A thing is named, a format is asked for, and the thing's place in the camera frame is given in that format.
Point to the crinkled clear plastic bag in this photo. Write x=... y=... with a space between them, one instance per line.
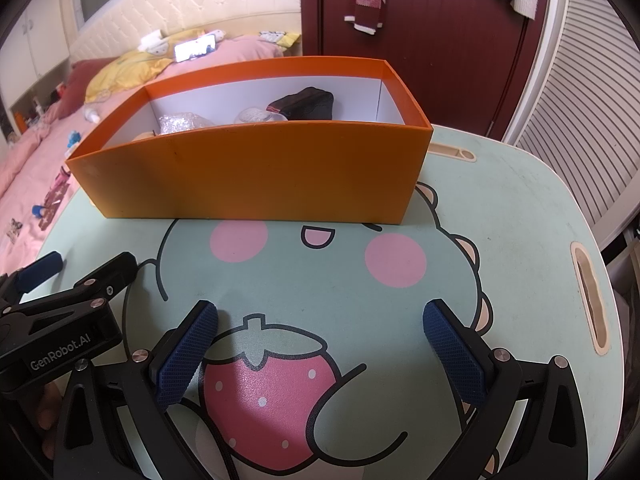
x=182 y=122

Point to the pink blanket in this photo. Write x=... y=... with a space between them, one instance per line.
x=30 y=160

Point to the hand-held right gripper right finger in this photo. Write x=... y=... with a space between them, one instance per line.
x=455 y=355

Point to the tan plush toy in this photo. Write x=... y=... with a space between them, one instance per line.
x=145 y=136

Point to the person's left hand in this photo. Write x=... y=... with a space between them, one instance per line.
x=47 y=415

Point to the dark red pillow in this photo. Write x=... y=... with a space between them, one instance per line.
x=77 y=82

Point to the cream tufted headboard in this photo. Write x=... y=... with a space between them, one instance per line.
x=200 y=5

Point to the small blue toy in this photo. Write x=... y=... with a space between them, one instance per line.
x=74 y=138

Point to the dark red door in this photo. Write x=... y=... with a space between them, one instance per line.
x=435 y=50

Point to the white louvred door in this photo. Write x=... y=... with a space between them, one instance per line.
x=575 y=110

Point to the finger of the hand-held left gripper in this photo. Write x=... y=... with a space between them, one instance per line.
x=112 y=270
x=37 y=270

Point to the white cabinet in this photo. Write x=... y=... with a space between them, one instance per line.
x=35 y=55

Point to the orange cardboard box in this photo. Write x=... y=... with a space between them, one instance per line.
x=250 y=175

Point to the yellow white packet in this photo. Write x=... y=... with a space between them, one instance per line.
x=277 y=37

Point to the yellow pillow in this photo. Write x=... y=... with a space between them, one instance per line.
x=125 y=72

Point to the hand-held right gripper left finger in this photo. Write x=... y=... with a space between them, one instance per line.
x=185 y=355

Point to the mint cartoon-print desktop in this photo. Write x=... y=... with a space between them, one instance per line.
x=515 y=220

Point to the white tissue pack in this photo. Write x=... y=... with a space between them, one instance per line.
x=152 y=40

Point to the black pouch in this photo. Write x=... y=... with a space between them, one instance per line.
x=305 y=105

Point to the small blue clip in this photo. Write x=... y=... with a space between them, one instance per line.
x=37 y=210

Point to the small white bottle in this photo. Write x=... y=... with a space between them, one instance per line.
x=92 y=115

